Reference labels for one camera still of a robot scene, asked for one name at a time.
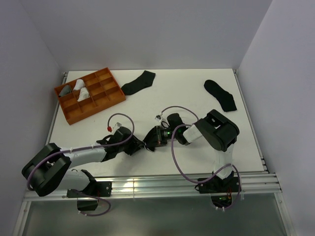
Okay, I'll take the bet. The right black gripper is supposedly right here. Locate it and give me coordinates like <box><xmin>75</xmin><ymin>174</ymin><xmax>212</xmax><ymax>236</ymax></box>
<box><xmin>147</xmin><ymin>125</ymin><xmax>178</xmax><ymax>148</ymax></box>

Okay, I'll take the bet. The black sock with white stripes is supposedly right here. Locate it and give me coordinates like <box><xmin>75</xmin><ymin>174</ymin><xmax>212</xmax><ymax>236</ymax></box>
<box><xmin>131</xmin><ymin>131</ymin><xmax>158</xmax><ymax>155</ymax></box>

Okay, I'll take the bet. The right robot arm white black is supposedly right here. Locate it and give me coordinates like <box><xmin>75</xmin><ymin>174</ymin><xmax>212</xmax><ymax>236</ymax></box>
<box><xmin>157</xmin><ymin>109</ymin><xmax>240</xmax><ymax>192</ymax></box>

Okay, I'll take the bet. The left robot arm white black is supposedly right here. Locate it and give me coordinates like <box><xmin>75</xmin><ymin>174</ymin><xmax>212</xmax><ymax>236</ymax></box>
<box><xmin>22</xmin><ymin>126</ymin><xmax>144</xmax><ymax>197</ymax></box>

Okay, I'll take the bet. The black sock top centre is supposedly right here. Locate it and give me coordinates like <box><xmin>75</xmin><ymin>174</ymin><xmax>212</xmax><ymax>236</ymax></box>
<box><xmin>121</xmin><ymin>70</ymin><xmax>156</xmax><ymax>95</ymax></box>

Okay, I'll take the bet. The orange compartment tray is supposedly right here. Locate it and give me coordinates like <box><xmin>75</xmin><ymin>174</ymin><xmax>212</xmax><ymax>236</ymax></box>
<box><xmin>54</xmin><ymin>67</ymin><xmax>126</xmax><ymax>125</ymax></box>

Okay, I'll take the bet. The lower white rolled sock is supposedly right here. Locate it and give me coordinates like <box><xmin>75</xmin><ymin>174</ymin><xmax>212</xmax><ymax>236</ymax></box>
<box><xmin>77</xmin><ymin>87</ymin><xmax>90</xmax><ymax>102</ymax></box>

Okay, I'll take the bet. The white rolled sock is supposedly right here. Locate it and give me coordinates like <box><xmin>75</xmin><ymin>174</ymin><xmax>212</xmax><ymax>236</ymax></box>
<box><xmin>73</xmin><ymin>79</ymin><xmax>85</xmax><ymax>91</ymax></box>
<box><xmin>77</xmin><ymin>87</ymin><xmax>90</xmax><ymax>102</ymax></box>

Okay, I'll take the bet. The black sock top right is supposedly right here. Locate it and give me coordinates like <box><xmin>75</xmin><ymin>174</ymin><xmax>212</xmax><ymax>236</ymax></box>
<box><xmin>204</xmin><ymin>80</ymin><xmax>237</xmax><ymax>112</ymax></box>

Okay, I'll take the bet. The upper white rolled sock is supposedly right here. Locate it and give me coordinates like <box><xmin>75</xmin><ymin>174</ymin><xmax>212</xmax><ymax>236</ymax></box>
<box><xmin>73</xmin><ymin>79</ymin><xmax>85</xmax><ymax>91</ymax></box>

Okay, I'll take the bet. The grey rolled sock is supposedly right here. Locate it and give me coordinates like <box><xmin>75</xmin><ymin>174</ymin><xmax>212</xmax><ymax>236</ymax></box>
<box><xmin>59</xmin><ymin>85</ymin><xmax>72</xmax><ymax>97</ymax></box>

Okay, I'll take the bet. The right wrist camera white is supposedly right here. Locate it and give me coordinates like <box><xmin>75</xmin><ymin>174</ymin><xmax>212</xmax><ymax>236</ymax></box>
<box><xmin>155</xmin><ymin>113</ymin><xmax>164</xmax><ymax>123</ymax></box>

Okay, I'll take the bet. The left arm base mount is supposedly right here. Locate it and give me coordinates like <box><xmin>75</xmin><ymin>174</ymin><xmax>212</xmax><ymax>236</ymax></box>
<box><xmin>66</xmin><ymin>181</ymin><xmax>112</xmax><ymax>216</ymax></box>

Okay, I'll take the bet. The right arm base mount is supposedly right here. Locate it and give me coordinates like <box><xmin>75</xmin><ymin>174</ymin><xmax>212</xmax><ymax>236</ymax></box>
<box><xmin>194</xmin><ymin>173</ymin><xmax>242</xmax><ymax>196</ymax></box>

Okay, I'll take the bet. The aluminium frame rail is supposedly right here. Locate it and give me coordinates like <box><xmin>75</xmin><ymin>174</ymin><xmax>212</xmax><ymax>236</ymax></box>
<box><xmin>13</xmin><ymin>69</ymin><xmax>296</xmax><ymax>236</ymax></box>

